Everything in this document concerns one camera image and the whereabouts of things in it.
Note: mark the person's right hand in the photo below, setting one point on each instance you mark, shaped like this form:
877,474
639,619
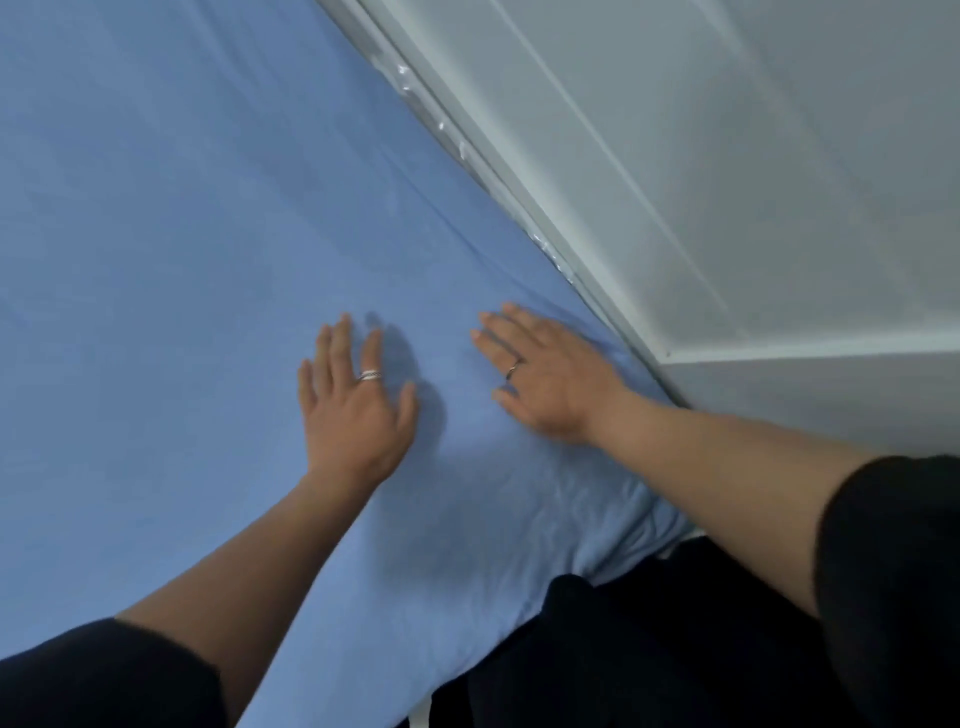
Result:
562,390

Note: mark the white wooden bed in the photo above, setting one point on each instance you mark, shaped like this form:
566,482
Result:
712,150

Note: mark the light blue sheet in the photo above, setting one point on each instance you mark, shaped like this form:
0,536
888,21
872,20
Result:
187,225

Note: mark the person's left hand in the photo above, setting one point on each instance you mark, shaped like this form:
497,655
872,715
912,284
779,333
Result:
349,427

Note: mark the person's right forearm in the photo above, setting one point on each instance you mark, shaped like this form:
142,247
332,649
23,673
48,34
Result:
735,480

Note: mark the grey crown print mattress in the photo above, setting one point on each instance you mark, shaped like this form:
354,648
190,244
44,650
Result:
465,150

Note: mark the person's left forearm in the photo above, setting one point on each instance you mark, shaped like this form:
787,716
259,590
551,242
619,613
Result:
247,585

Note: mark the person's black shirt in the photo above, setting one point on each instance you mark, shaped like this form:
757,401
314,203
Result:
892,585

